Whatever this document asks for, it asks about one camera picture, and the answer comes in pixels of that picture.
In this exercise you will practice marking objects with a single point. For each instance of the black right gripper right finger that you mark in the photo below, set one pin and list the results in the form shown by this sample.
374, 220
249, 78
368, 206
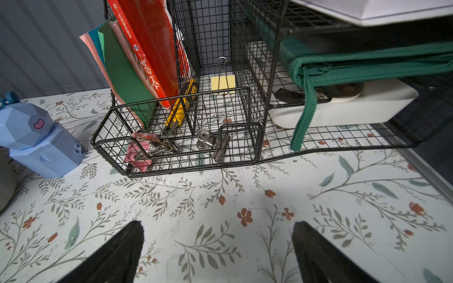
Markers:
320, 261

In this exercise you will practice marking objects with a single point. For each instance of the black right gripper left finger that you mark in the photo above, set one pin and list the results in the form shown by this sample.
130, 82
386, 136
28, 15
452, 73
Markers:
114, 262

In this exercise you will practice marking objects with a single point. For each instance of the pink binder clip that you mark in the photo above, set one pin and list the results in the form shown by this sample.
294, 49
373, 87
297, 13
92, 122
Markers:
145, 146

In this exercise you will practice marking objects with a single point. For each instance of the silver binder clip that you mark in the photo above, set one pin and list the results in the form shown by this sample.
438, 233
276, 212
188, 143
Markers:
208, 141

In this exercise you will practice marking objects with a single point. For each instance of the yellow utility knife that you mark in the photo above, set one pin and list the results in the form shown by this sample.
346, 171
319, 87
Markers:
177, 114

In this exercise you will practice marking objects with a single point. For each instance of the green folder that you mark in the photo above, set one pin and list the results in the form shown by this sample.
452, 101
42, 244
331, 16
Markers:
126, 82

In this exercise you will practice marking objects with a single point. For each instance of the white plastic tray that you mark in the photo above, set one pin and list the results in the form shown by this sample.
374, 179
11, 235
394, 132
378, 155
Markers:
370, 102

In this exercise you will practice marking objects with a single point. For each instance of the yellow sticky note clip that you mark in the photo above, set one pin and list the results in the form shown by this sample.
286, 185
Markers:
223, 82

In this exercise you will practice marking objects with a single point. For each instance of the red folder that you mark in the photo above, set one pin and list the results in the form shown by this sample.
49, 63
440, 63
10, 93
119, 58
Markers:
147, 25

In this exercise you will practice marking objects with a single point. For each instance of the black wire desk organizer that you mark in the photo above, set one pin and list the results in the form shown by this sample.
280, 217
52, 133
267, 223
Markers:
206, 30

